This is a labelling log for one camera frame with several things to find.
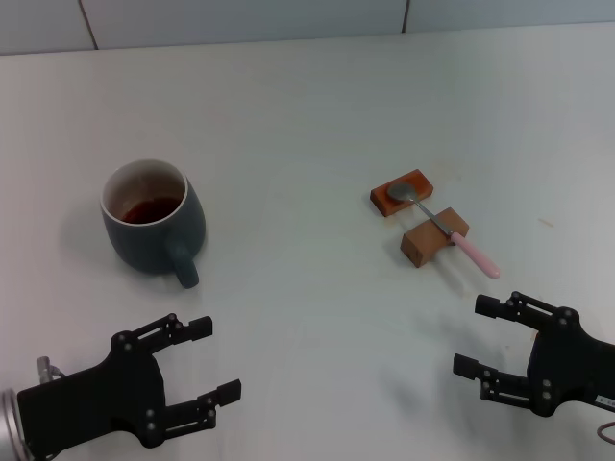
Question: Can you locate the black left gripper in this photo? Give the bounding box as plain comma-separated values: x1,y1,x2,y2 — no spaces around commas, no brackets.
16,313,242,457

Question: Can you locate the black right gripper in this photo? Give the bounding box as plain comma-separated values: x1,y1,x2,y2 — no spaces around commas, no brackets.
452,289,615,418

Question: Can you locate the pink handled metal spoon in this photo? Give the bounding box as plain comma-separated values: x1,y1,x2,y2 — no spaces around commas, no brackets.
386,182,502,279

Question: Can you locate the grey ceramic cup with tea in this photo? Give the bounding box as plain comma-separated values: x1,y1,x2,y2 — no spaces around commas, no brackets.
99,158,208,290

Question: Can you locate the light notched wooden block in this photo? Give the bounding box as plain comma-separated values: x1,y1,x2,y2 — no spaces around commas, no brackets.
400,206,471,269

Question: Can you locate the reddish flat wooden block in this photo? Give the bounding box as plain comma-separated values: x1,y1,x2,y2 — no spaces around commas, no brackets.
369,167,437,220

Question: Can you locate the silver cable plug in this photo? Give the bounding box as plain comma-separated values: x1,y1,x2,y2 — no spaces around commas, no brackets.
37,355,64,383

